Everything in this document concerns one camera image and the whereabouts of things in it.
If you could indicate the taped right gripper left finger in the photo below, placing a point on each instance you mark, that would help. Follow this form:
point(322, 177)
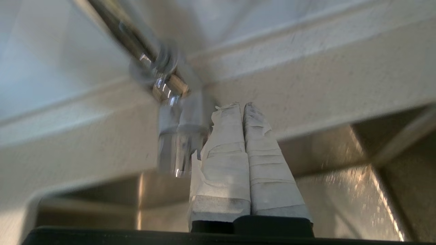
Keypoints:
point(224, 177)

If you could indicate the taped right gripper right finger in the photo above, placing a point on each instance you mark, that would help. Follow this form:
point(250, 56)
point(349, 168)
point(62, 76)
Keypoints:
point(269, 177)

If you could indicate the chrome gooseneck kitchen faucet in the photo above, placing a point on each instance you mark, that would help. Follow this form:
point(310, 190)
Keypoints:
point(177, 143)

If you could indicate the stainless steel sink basin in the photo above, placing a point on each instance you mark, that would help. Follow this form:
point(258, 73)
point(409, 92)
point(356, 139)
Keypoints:
point(340, 190)

